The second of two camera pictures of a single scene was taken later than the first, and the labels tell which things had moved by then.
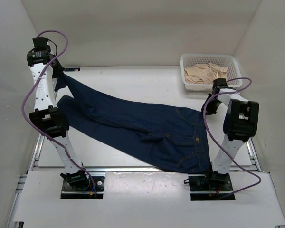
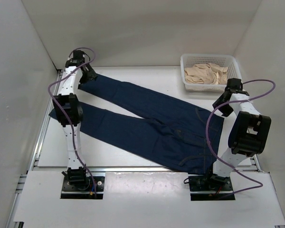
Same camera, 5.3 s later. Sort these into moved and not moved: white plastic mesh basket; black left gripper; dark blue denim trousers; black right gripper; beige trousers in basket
Moved: black right gripper; dark blue denim trousers; black left gripper
Not moved: white plastic mesh basket; beige trousers in basket
